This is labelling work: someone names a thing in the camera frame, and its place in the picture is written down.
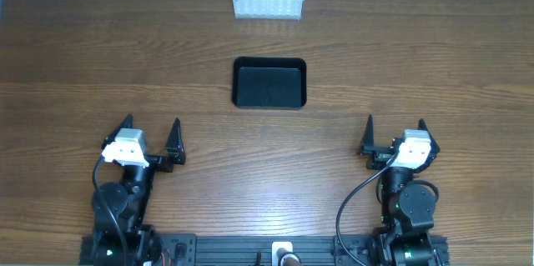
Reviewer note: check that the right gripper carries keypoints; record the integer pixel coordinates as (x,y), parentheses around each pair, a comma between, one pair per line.
(379,155)

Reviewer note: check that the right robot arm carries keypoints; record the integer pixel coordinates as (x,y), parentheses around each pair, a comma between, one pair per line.
(413,207)

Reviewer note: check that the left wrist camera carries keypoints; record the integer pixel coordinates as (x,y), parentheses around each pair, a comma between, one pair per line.
(125,147)

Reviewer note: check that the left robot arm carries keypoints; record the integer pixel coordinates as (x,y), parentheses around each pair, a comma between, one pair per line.
(110,199)

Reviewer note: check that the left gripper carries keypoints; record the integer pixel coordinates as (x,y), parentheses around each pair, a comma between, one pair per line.
(160,162)

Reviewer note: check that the mounting rail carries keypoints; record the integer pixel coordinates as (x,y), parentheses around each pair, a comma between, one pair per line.
(233,249)

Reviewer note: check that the black tray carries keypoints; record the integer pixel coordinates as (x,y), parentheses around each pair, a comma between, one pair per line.
(269,86)

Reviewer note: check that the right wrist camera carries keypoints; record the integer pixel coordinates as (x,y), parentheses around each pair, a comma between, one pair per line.
(413,149)

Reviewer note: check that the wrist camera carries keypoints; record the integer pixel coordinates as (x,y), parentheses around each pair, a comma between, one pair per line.
(413,149)
(125,147)

